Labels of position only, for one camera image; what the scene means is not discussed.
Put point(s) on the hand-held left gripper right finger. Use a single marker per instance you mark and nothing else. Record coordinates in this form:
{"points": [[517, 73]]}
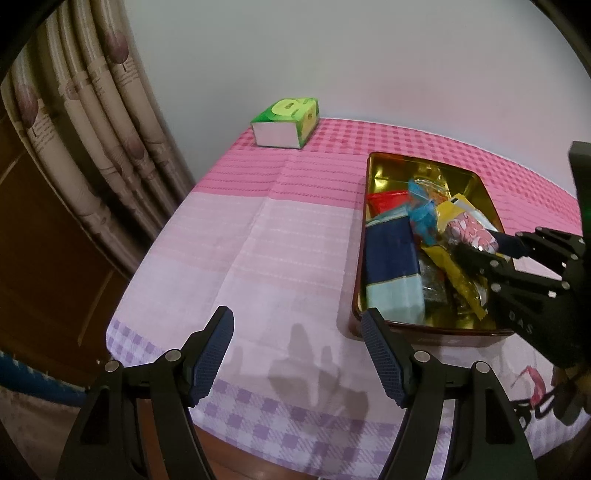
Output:
{"points": [[383, 360]]}

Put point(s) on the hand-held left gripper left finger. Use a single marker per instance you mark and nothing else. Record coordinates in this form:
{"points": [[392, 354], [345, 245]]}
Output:
{"points": [[212, 355]]}

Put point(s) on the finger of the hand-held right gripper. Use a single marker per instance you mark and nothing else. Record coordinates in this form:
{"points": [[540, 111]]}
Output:
{"points": [[510, 244], [480, 265]]}

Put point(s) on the large yellow snack packet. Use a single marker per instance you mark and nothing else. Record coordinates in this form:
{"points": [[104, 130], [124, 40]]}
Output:
{"points": [[455, 281]]}

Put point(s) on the pink patterned snack packet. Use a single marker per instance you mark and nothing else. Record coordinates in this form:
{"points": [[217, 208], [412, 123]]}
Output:
{"points": [[471, 235]]}

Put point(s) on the grey snack packet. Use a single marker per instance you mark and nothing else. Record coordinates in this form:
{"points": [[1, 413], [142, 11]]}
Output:
{"points": [[434, 281]]}

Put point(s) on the small yellow snack packet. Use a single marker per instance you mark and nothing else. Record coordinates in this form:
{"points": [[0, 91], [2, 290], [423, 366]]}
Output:
{"points": [[466, 207]]}

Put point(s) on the blue candy wrapper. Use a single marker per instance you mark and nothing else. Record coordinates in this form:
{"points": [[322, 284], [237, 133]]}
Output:
{"points": [[422, 217]]}

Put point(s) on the navy blue snack packet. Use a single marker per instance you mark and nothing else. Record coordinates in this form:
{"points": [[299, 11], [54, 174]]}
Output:
{"points": [[390, 258]]}

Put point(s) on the clear cookie packet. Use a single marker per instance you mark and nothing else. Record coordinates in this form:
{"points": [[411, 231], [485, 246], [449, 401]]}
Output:
{"points": [[431, 180]]}

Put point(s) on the red snack packet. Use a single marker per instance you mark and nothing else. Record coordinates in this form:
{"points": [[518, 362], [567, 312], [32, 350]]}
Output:
{"points": [[388, 203]]}

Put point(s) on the maroon and gold tin box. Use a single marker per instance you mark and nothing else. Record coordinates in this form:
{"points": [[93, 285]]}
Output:
{"points": [[392, 170]]}

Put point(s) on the pink checked tablecloth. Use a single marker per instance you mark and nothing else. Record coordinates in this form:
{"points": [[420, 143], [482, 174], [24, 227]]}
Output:
{"points": [[286, 240]]}

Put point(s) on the blue cloth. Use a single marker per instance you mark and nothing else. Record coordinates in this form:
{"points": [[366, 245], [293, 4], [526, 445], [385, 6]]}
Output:
{"points": [[37, 378]]}

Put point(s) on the brown wooden cabinet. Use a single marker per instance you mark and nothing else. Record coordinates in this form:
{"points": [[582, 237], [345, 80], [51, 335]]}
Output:
{"points": [[46, 286]]}

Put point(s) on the green tissue box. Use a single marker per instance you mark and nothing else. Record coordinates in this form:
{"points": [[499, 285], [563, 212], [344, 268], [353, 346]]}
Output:
{"points": [[286, 122]]}

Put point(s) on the beige patterned curtain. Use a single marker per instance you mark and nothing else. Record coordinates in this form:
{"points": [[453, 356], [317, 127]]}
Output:
{"points": [[92, 115]]}

